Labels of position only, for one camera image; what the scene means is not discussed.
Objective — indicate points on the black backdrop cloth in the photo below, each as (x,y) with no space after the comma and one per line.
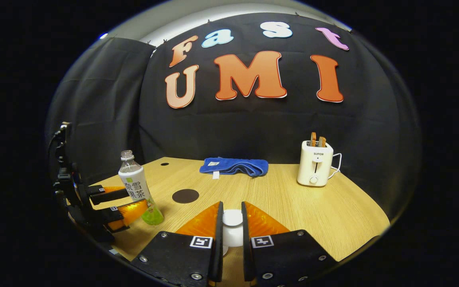
(253,127)

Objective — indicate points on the blue towel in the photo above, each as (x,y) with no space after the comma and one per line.
(233,166)

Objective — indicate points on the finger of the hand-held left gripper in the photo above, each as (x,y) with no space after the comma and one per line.
(130,212)
(108,195)

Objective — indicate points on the toast slice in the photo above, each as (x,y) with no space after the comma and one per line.
(322,142)
(313,139)

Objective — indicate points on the clear water bottle green label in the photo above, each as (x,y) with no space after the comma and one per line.
(134,179)

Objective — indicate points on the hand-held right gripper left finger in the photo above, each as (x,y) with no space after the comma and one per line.
(218,255)

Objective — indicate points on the white toaster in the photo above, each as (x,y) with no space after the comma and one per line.
(313,167)

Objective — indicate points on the white teacup lid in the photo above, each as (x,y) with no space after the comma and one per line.
(232,223)

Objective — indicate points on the dark round coaster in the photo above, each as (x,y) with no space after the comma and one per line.
(185,195)

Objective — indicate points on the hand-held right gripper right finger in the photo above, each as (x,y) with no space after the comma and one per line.
(247,255)

